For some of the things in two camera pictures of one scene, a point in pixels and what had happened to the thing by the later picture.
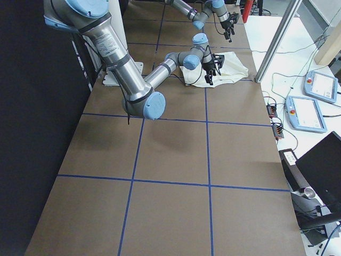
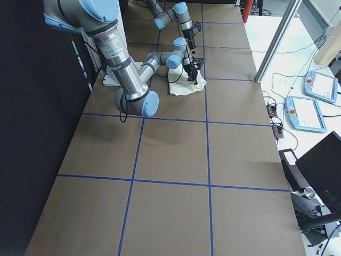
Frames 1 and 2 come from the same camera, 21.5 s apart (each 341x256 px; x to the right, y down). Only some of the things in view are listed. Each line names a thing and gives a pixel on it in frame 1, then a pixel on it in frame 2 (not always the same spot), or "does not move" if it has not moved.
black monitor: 321,167 does not move
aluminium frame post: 277,41 does not move
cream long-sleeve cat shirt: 234,70 → 179,84
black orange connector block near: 278,131 does not move
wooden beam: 331,46 does not move
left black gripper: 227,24 → 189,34
